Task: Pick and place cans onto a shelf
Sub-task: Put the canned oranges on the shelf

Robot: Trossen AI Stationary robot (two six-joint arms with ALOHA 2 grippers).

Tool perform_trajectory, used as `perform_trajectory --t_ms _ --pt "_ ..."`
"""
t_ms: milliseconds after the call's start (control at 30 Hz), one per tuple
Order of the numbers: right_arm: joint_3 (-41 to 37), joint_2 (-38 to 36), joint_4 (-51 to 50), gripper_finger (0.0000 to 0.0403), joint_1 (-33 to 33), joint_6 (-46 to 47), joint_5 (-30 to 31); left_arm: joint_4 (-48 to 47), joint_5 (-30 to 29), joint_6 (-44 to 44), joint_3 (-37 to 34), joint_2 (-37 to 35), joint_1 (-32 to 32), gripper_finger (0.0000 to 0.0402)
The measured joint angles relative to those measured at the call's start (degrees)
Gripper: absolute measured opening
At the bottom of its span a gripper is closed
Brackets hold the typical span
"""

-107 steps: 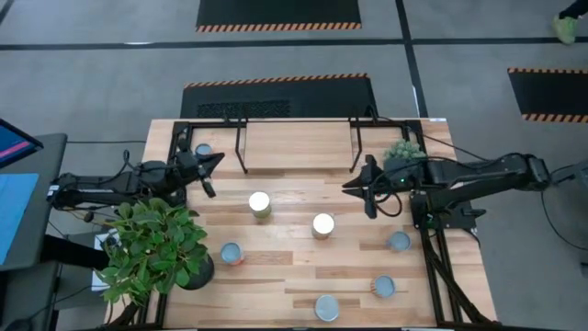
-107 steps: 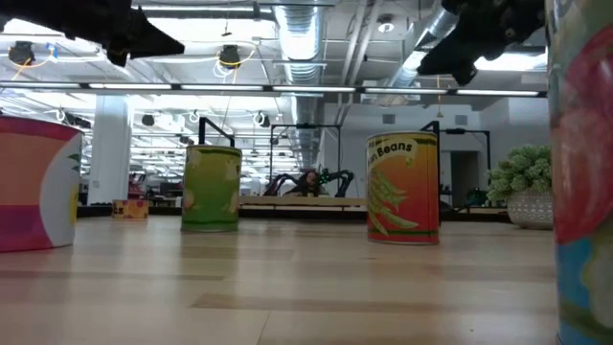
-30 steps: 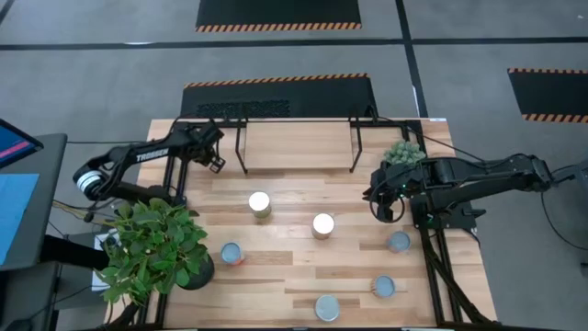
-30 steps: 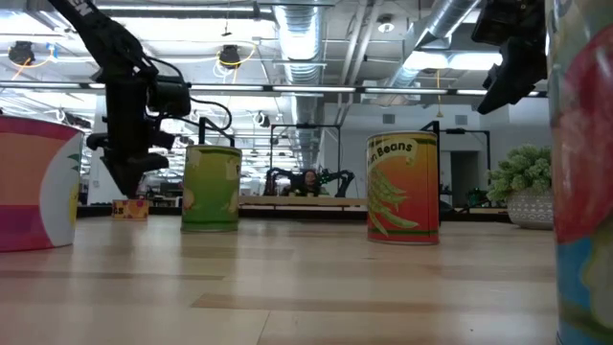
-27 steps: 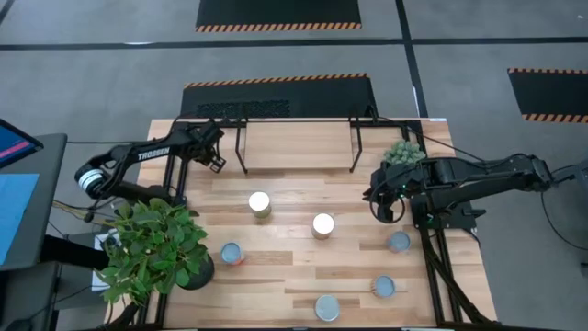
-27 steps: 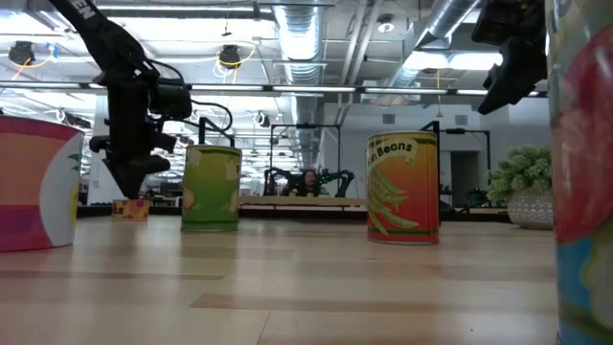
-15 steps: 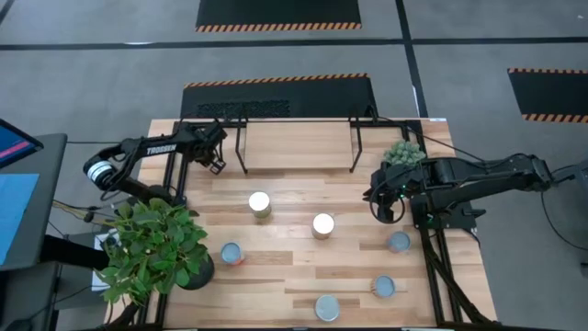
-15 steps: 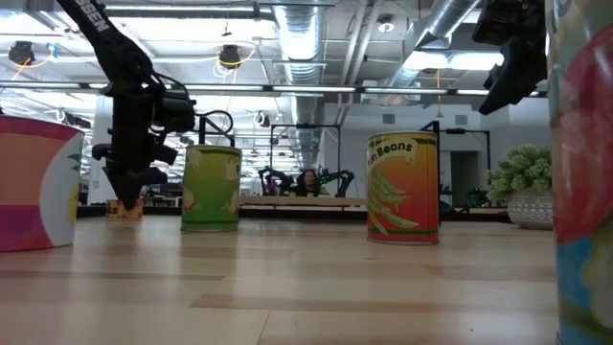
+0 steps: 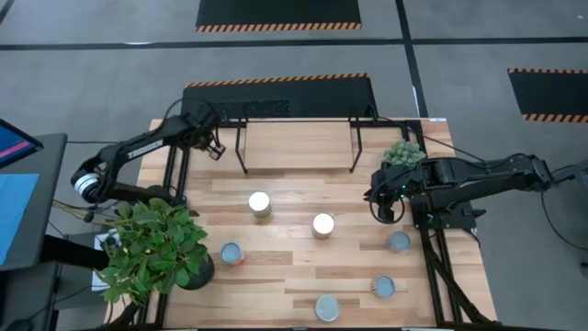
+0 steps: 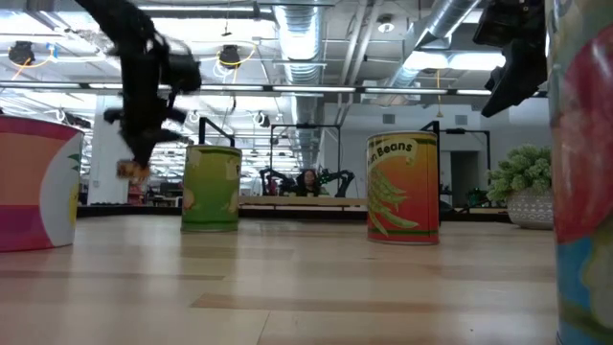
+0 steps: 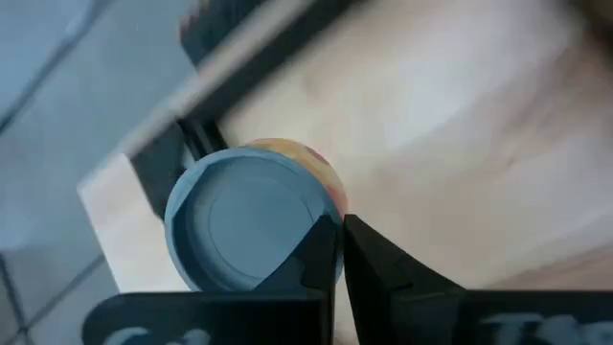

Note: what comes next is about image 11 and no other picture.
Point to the green pears can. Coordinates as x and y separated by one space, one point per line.
239 215

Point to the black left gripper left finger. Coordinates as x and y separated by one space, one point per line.
268 316

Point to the black metal table frame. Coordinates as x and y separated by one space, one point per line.
153 182

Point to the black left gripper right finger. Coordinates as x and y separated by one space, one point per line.
431 311

